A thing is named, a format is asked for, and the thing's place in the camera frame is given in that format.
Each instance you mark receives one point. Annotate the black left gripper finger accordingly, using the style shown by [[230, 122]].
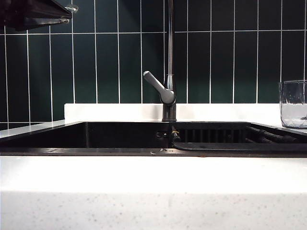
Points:
[[48, 10], [43, 22]]

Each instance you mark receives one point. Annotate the black granite sink basin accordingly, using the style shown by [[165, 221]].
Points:
[[120, 136]]

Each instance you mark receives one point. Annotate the clear faceted glass mug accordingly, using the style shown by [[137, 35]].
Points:
[[293, 105]]

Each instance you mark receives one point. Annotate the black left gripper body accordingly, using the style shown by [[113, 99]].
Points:
[[10, 13]]

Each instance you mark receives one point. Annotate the black sink drain basket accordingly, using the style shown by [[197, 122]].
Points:
[[239, 146]]

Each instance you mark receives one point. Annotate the white countertop backsplash ledge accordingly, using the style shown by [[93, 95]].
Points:
[[115, 112]]

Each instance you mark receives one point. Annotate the chrome sink faucet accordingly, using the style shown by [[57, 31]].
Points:
[[169, 110]]

